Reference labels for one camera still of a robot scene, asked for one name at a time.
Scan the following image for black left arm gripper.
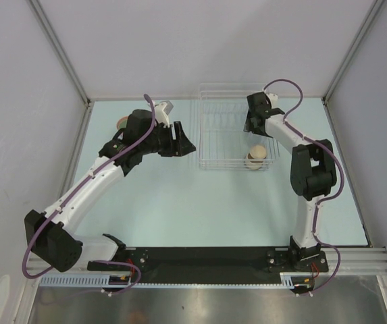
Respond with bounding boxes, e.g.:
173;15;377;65
140;121;196;157

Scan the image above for beige cup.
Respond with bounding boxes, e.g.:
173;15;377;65
244;144;267;171

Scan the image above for green cup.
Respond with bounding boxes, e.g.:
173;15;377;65
116;116;128;130

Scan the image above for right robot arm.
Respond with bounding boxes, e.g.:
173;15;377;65
244;91;342;271

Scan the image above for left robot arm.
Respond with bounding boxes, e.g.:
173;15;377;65
24;107;196;272

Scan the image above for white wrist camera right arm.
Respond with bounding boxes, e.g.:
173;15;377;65
266;93;279;105

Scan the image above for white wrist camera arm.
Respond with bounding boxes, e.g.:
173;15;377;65
266;93;279;105
155;101;174;128

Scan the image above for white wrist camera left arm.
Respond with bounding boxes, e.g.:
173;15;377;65
155;101;174;128

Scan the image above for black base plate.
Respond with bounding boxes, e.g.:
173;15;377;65
112;246;328;285

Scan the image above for white cable duct right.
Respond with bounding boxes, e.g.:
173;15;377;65
280;272;315;289

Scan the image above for white cable duct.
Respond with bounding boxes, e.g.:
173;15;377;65
39;272;111;286
280;272;315;289

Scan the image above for white cable duct left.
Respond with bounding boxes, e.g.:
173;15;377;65
39;272;111;286

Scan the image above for aluminium frame rail front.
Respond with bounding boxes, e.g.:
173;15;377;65
26;246;387;276

